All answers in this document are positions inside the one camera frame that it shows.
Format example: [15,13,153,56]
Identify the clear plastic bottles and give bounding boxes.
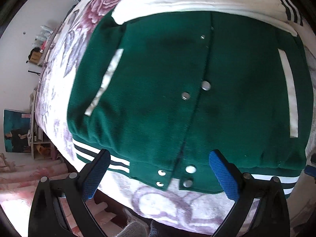
[34,25,54,43]

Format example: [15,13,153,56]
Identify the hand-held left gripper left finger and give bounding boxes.
[28,149,111,237]

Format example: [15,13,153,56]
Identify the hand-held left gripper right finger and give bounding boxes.
[209,149,291,237]

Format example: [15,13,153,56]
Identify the floral plush blanket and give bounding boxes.
[33,0,316,230]

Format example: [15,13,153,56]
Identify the pink patterned rug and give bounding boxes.
[0,153,124,237]

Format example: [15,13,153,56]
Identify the grey slipper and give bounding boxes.
[118,221,149,237]

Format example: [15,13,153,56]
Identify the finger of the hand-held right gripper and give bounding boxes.
[305,164,316,178]

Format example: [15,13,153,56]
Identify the teal wall poster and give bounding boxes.
[3,109,33,153]

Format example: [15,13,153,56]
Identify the wooden shelf unit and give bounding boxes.
[29,89,61,161]

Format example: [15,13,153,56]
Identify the green varsity jacket white sleeves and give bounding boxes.
[67,0,312,199]

